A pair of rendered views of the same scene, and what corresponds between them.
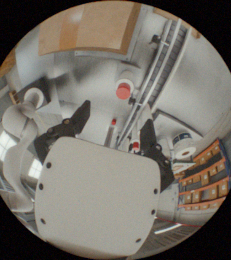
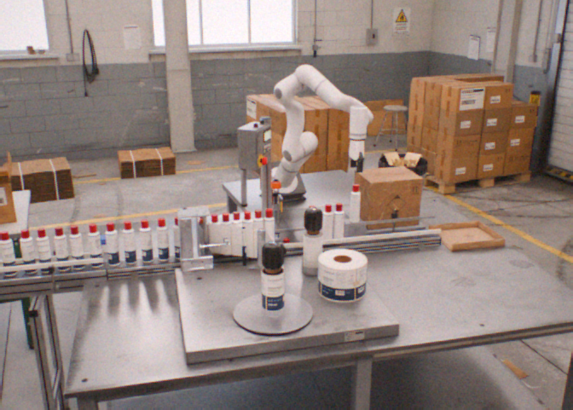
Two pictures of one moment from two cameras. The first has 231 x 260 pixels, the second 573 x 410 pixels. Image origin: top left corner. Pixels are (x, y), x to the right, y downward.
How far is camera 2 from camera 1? 3.04 m
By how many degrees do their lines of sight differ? 90
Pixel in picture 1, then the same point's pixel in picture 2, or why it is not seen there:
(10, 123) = (312, 140)
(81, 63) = not seen: hidden behind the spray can
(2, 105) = (136, 102)
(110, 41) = (372, 181)
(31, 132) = (298, 153)
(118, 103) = not seen: hidden behind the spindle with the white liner
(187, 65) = (413, 256)
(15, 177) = (298, 112)
